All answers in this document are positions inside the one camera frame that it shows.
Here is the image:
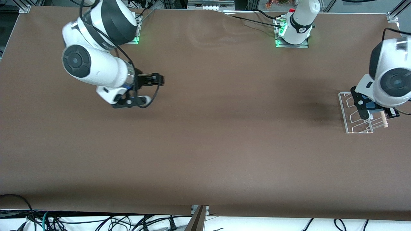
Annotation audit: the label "tangled black floor cables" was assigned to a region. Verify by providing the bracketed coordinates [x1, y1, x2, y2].
[48, 214, 180, 231]

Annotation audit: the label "metal base plate left arm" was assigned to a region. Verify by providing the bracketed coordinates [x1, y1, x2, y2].
[273, 18, 310, 49]

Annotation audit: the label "teal floor cable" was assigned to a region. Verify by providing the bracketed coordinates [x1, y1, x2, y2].
[41, 211, 51, 231]

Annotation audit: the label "white box with sockets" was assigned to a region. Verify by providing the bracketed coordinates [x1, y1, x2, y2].
[188, 0, 235, 12]

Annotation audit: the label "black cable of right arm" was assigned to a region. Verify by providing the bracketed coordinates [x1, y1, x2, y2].
[78, 0, 162, 108]

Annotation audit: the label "white wire cup rack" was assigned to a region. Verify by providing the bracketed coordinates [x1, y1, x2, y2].
[338, 92, 389, 134]

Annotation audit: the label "metal base plate right arm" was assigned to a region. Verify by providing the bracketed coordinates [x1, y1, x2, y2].
[130, 12, 142, 44]

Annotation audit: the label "black looped floor cable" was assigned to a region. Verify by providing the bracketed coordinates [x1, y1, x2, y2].
[0, 194, 36, 231]

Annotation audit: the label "brown table cover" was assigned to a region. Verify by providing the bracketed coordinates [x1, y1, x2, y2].
[0, 6, 411, 222]

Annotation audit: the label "long black cable on cover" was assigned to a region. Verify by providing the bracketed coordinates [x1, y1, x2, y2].
[222, 12, 283, 27]

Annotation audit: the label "short black cable on cover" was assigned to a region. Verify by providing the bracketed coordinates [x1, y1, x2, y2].
[255, 9, 279, 20]

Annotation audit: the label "black cables at right base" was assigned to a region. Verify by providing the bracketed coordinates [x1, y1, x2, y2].
[128, 0, 156, 20]

